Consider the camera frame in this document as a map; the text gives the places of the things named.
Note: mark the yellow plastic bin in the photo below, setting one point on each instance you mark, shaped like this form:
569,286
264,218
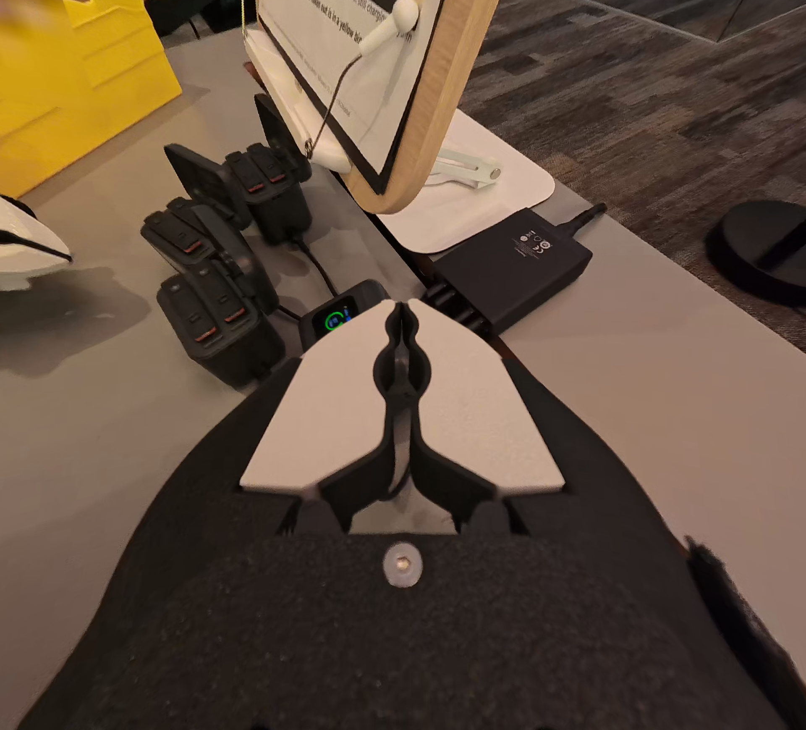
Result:
88,87

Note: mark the white base mat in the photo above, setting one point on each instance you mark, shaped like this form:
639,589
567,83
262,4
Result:
504,195

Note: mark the wooden instruction board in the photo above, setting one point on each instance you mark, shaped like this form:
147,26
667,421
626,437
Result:
454,50

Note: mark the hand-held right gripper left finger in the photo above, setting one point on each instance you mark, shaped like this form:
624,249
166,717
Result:
315,421

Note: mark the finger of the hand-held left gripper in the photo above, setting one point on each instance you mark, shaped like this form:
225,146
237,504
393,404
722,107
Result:
23,274
25,226

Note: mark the black round floor base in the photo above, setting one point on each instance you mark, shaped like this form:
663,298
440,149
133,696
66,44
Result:
762,251

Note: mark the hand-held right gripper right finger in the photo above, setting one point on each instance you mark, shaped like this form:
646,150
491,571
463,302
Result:
491,421

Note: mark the black charging hub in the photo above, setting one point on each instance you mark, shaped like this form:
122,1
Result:
516,264

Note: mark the white clip bar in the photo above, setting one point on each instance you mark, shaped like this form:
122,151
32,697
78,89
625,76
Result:
283,81

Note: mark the black battery charger case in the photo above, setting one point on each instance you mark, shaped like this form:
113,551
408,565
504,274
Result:
283,207
202,182
233,352
353,302

